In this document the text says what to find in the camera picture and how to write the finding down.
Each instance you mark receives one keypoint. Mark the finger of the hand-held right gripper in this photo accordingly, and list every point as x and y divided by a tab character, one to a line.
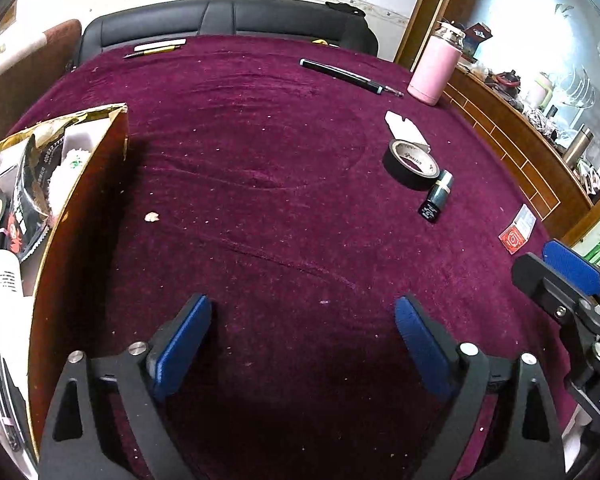
575	267
535	280

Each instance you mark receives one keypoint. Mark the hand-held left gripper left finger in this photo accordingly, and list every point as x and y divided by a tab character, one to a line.
180	350

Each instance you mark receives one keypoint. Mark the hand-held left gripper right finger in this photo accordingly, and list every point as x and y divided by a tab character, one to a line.
422	345

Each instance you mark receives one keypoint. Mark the white spray bottle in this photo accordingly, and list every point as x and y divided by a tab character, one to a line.
2	280

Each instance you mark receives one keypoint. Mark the fluffy plush cloth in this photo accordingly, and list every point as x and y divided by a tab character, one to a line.
67	175

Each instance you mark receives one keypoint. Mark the red card box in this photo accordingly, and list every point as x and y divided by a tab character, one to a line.
512	237

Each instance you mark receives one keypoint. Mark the steel thermos cup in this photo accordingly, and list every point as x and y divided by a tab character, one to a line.
577	147

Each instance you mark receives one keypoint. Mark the black lipstick tube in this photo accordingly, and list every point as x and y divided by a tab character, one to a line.
437	195

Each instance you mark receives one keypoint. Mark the beige crumb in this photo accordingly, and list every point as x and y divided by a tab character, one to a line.
152	217

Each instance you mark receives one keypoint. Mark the white green mug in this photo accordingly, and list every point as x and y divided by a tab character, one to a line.
539	92

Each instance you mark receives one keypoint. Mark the black tape roll beige core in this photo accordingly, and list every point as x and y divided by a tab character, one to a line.
395	167

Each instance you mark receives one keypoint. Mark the black kettle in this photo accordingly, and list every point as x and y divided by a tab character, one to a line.
507	85

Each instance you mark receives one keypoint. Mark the white cardboard piece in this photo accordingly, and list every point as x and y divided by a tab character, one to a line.
405	127

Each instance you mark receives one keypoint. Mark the black printed packet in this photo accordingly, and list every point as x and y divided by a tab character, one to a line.
27	200

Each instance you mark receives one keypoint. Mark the pink thermos bottle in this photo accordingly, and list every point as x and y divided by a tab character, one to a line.
432	70

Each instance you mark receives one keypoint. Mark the slim white box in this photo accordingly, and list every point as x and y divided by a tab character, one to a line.
82	135

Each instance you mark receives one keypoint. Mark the colourful carton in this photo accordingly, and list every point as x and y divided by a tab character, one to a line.
477	40

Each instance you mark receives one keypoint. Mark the black pen teal end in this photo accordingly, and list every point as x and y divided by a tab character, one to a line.
340	75

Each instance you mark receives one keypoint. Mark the brown chair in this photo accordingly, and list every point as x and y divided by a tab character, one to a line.
25	75

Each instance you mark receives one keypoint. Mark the small yellow object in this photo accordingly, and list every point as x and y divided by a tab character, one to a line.
320	42

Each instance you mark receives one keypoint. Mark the black leather sofa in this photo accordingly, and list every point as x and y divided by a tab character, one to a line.
180	20

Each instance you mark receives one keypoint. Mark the black cloth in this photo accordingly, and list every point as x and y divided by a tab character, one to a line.
345	8

